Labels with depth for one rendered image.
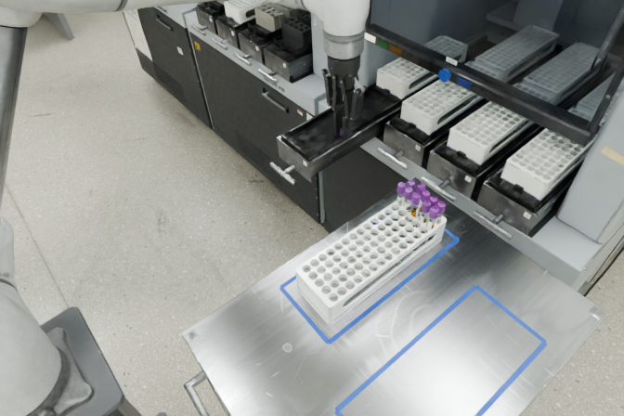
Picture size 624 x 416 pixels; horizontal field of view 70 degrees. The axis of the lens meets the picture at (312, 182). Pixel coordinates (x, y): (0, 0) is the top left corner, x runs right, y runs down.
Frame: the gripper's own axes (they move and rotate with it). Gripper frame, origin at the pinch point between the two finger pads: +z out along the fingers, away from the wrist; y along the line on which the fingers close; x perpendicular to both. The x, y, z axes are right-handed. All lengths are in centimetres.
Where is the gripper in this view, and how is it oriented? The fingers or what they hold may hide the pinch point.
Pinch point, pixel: (343, 123)
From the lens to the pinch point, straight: 115.5
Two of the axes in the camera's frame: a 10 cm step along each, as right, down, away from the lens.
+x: -7.6, 4.8, -4.3
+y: -6.5, -5.2, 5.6
